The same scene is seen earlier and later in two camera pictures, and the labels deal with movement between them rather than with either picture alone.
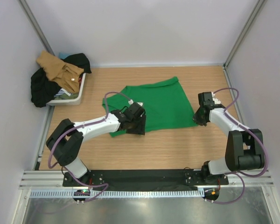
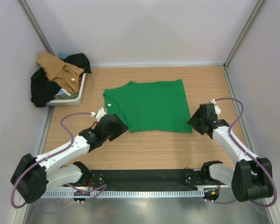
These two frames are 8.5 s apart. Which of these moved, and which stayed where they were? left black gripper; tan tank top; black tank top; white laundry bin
Moved: left black gripper
Stayed: white laundry bin; tan tank top; black tank top
